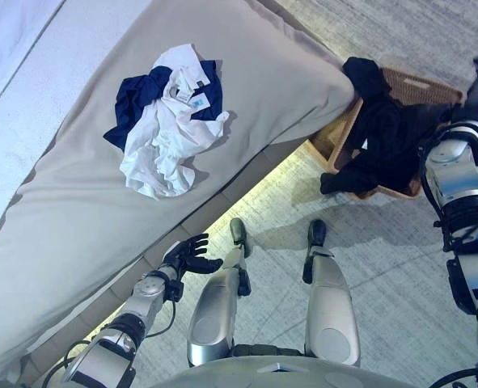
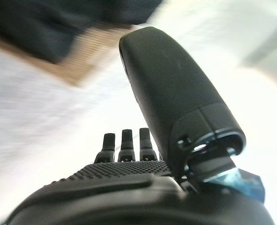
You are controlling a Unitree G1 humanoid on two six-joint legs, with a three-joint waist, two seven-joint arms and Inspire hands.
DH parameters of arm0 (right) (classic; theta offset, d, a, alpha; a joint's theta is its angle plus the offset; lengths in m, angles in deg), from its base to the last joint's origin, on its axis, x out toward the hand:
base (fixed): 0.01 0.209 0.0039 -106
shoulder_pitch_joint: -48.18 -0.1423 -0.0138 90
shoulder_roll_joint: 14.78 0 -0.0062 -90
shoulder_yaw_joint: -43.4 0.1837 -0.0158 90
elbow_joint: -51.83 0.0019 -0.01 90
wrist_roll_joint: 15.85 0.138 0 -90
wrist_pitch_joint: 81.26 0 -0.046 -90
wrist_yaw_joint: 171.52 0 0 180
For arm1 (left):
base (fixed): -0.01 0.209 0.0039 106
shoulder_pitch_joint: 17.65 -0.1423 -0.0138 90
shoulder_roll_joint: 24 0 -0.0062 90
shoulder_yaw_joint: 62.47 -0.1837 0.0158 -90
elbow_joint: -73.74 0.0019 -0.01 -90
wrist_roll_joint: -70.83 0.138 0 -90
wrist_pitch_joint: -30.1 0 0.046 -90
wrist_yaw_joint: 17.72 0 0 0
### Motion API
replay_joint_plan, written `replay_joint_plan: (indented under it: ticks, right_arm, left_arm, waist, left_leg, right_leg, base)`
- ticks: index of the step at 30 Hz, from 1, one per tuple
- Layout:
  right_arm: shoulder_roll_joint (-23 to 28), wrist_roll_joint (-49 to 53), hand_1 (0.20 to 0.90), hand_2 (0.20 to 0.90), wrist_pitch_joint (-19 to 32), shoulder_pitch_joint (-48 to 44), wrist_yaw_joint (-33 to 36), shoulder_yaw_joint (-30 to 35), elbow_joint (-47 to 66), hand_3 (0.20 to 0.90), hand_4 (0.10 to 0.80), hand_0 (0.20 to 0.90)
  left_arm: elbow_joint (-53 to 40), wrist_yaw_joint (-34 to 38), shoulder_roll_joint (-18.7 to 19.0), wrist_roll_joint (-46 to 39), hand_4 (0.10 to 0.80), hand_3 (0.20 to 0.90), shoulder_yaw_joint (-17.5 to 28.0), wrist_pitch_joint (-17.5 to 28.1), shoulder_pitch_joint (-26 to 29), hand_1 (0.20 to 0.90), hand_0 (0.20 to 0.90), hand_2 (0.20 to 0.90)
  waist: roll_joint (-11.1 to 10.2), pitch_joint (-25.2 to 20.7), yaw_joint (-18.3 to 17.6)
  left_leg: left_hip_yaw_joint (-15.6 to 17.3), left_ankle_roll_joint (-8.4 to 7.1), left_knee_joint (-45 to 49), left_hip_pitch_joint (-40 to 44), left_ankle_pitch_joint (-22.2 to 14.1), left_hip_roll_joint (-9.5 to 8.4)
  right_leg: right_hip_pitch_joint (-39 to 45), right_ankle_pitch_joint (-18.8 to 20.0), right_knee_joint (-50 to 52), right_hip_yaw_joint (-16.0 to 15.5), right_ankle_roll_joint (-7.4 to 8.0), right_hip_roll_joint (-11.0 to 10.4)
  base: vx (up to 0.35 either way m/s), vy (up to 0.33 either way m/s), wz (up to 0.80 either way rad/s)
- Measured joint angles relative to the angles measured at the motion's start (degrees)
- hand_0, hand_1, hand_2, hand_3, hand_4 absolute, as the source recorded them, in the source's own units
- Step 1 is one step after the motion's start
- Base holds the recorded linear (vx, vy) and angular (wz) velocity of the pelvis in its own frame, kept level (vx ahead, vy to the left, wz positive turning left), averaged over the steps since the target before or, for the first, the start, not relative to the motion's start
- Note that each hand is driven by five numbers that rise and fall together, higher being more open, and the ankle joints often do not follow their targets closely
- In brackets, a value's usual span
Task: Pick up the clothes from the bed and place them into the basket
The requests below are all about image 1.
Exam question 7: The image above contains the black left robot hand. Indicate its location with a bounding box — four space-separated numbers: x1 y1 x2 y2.
161 233 224 280

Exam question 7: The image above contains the white shirt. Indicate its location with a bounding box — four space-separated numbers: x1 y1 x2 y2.
119 43 232 200

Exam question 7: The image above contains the navy blue garment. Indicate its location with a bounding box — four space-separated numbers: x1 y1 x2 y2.
102 59 224 151

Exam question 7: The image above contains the grey bed base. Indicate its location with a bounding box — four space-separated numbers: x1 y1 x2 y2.
18 135 311 388

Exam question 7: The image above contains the brown wicker basket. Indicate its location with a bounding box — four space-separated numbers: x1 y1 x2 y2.
308 66 465 202

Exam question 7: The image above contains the beige bed mattress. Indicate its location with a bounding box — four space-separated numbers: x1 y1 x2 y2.
0 0 355 383

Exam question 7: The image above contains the silver left robot leg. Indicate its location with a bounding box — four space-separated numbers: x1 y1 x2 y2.
185 217 254 368

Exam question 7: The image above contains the silver robot leg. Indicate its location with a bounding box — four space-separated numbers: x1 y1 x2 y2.
302 218 362 368
185 217 254 368

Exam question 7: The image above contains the black garment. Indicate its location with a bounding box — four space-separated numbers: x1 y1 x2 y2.
319 56 455 196

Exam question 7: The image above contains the grey robot torso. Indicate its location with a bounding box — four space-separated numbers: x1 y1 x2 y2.
157 343 421 388

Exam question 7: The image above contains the silver right robot leg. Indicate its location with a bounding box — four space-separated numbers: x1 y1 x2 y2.
302 218 362 368

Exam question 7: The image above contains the white bedding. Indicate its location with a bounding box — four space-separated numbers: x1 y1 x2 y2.
0 0 150 254

